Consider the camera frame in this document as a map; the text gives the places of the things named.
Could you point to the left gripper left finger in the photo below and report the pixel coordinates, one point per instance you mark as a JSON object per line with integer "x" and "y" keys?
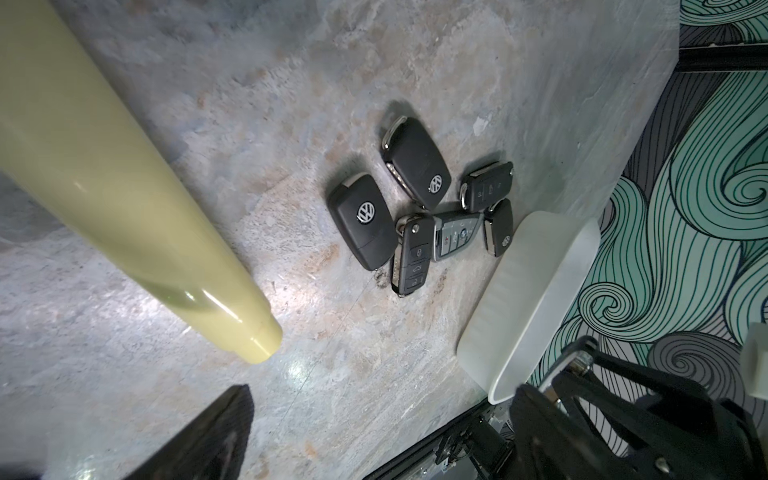
{"x": 211, "y": 446}

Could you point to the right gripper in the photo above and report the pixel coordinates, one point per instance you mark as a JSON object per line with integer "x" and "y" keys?
{"x": 664, "y": 426}

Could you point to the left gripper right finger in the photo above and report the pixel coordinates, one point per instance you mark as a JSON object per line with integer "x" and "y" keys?
{"x": 549, "y": 445}

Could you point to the white plastic storage box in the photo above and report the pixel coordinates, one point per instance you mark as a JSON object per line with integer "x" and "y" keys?
{"x": 526, "y": 300}

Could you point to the black VW key right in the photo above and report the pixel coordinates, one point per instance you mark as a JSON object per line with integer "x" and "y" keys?
{"x": 498, "y": 227}

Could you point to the silver BMW key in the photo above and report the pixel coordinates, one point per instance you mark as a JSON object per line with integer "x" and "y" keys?
{"x": 453, "y": 232}

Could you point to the black flip key centre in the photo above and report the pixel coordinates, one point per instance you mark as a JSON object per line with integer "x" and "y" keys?
{"x": 413, "y": 254}

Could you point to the black key top right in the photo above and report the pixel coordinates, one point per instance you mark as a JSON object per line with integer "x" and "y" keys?
{"x": 483, "y": 188}

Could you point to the black VW key large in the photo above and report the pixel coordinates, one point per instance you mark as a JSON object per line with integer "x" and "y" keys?
{"x": 364, "y": 221}

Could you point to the black VW key top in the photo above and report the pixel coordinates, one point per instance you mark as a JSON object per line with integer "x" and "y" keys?
{"x": 415, "y": 161}

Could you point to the yellow plastic cylinder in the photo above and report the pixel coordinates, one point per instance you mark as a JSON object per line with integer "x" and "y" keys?
{"x": 69, "y": 142}

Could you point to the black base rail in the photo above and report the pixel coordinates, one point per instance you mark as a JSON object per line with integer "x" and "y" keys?
{"x": 477, "y": 444}

